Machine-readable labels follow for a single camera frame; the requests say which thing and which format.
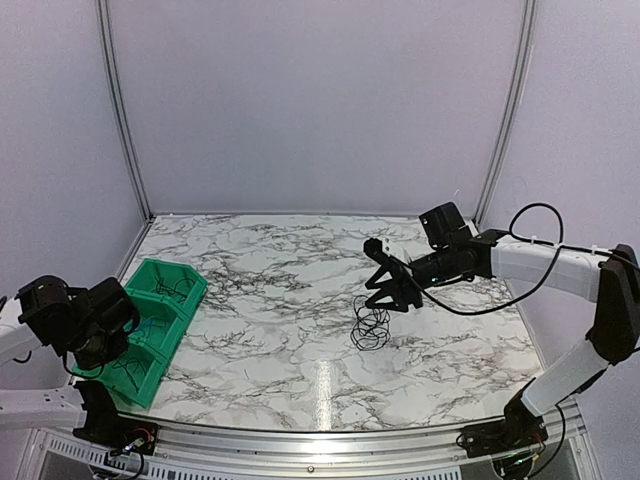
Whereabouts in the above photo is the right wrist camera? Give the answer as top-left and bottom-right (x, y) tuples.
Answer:
(363, 238), (411, 264)

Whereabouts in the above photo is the near green storage bin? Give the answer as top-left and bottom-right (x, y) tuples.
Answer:
(72, 343), (169, 408)

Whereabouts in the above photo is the middle green storage bin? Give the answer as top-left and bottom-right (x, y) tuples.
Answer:
(129, 293), (189, 360)

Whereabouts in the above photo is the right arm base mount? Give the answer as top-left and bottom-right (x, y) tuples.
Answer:
(456, 394), (548, 458)

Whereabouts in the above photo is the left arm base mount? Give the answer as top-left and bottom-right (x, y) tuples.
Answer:
(72, 381), (159, 455)

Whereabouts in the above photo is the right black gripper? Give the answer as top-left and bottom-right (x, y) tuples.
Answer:
(365, 245), (457, 313)

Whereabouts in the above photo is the front aluminium rail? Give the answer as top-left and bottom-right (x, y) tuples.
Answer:
(29, 399), (586, 480)

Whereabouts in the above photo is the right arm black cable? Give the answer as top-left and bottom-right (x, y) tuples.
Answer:
(414, 202), (621, 316)

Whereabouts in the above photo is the green storage bin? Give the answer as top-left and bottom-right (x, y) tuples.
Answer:
(125, 259), (208, 320)
(129, 293), (189, 360)
(72, 343), (169, 408)

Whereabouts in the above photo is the far green storage bin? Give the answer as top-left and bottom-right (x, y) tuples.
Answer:
(125, 259), (208, 320)

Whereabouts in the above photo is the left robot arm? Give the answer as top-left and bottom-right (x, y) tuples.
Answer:
(1, 275), (140, 445)

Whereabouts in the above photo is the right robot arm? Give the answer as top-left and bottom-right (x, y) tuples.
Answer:
(363, 202), (639, 448)

